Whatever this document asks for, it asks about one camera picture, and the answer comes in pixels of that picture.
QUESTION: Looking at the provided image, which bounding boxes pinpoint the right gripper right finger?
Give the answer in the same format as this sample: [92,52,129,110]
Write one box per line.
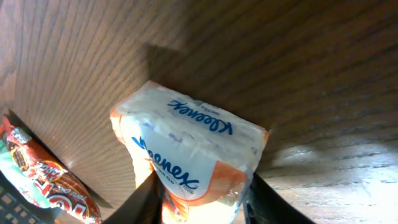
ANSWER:
[243,173,315,224]

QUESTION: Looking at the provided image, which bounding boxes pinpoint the grey plastic mesh basket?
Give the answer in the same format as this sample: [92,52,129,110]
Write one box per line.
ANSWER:
[1,174,63,224]

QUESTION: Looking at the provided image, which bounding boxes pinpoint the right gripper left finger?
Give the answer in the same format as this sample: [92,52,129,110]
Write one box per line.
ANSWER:
[103,172,164,224]

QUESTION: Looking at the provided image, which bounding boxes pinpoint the orange chocolate bar wrapper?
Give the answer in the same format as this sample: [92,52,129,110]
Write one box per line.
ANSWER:
[1,115,102,223]

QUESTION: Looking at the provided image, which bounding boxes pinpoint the teal snack wrapper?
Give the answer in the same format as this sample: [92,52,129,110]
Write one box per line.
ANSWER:
[1,141,51,208]

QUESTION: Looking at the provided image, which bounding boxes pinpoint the orange juice carton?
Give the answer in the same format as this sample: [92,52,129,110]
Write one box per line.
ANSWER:
[110,81,268,223]

